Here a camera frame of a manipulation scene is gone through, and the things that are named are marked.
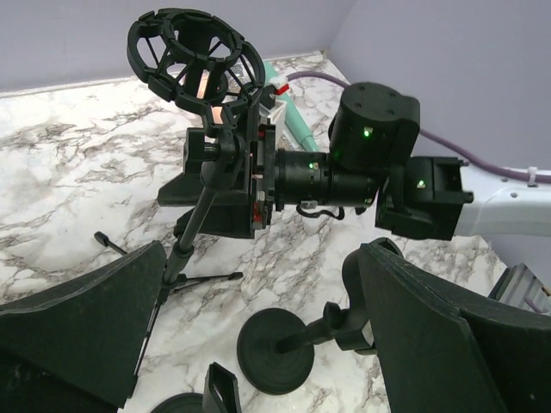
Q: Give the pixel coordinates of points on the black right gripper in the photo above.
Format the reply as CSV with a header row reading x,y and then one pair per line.
x,y
254,172

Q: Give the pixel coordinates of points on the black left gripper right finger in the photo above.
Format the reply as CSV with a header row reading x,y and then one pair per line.
x,y
443,348

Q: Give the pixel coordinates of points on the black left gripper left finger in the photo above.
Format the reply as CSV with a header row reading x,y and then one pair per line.
x,y
75,347

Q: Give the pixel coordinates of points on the green microphone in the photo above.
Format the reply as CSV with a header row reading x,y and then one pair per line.
x,y
294,122

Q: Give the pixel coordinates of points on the black tripod microphone stand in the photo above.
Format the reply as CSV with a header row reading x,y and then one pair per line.
x,y
205,67

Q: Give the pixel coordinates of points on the black round-base stand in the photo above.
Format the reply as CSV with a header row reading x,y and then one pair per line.
x,y
220,395
275,347

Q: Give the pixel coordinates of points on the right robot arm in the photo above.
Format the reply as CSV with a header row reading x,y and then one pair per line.
x,y
369,165

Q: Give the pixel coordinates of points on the aluminium frame rail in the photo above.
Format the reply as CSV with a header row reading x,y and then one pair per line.
x,y
519,287

